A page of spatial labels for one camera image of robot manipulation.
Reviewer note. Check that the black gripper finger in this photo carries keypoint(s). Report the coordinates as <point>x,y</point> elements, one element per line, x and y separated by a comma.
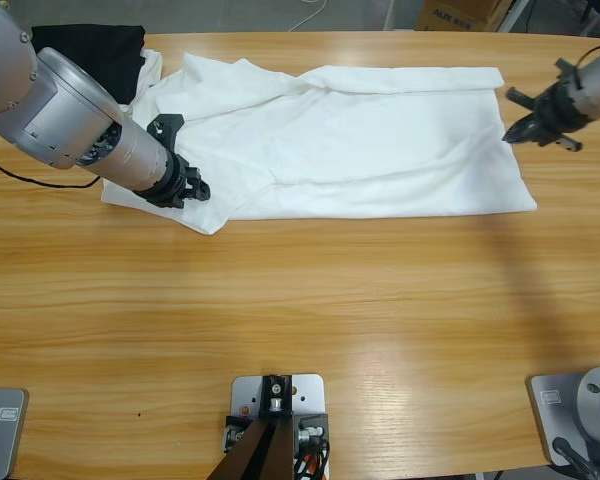
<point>527,137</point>
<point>197,189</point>
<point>524,126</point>

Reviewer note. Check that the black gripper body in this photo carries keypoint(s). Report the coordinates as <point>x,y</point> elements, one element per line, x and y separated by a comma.
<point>172,182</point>
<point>560,110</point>

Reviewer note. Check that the white t-shirt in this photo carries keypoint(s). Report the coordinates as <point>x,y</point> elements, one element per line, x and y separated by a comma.
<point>355,150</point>

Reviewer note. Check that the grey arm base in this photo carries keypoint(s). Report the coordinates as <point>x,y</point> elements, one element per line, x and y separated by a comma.
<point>5,435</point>
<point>550,415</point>

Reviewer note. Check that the white metal leg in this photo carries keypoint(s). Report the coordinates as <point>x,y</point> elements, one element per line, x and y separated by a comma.
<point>512,15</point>

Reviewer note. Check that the folded white garment stack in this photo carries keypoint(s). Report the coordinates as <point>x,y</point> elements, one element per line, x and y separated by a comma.
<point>152,65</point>

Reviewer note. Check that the cardboard box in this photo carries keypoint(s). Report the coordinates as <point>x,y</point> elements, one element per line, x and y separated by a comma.
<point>460,15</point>

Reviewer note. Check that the folded black garment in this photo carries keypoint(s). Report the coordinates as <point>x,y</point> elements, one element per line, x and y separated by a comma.
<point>110,55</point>

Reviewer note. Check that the grey metal leg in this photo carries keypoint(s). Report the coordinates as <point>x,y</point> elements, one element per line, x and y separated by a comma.
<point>389,15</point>

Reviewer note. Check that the white mounting block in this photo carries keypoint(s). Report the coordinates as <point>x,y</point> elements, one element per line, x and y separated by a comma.
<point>310,395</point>

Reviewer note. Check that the black clamp block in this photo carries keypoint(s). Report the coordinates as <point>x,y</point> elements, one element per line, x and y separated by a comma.
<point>237,432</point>
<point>312,430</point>

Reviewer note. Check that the dark camera post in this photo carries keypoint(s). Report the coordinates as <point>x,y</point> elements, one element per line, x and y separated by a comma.
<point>275,450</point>

